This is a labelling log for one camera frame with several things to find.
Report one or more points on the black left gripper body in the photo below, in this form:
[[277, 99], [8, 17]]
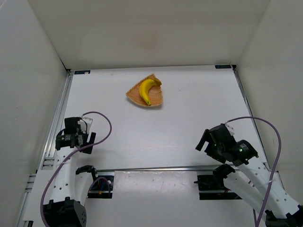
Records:
[[83, 144]]

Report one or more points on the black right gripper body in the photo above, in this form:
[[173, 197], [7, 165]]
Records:
[[211, 144]]

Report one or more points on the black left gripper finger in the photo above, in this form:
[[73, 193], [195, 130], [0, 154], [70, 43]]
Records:
[[86, 148], [92, 138]]

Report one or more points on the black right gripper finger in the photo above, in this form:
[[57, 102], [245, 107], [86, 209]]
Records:
[[214, 155], [203, 140]]

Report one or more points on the yellow fake banana bunch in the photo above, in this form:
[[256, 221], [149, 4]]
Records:
[[145, 87]]

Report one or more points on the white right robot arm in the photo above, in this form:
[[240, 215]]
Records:
[[244, 173]]

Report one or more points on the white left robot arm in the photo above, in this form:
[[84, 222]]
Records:
[[65, 208]]

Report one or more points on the woven triangular fruit basket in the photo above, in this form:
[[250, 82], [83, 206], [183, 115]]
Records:
[[155, 94]]

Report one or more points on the left blue corner label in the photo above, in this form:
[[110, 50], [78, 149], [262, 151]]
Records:
[[81, 72]]

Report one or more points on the blue corner label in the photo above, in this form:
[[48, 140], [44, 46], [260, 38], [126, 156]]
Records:
[[223, 66], [81, 72]]

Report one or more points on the right blue corner label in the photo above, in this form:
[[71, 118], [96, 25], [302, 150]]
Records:
[[223, 66]]

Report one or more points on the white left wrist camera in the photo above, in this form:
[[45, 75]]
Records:
[[85, 124]]

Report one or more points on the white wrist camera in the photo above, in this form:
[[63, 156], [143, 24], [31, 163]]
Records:
[[230, 129], [85, 124]]

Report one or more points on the front aluminium rail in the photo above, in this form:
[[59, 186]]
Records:
[[157, 169]]

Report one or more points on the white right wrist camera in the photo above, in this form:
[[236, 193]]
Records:
[[230, 129]]

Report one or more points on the right aluminium rail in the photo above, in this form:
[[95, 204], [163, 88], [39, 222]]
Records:
[[240, 84]]

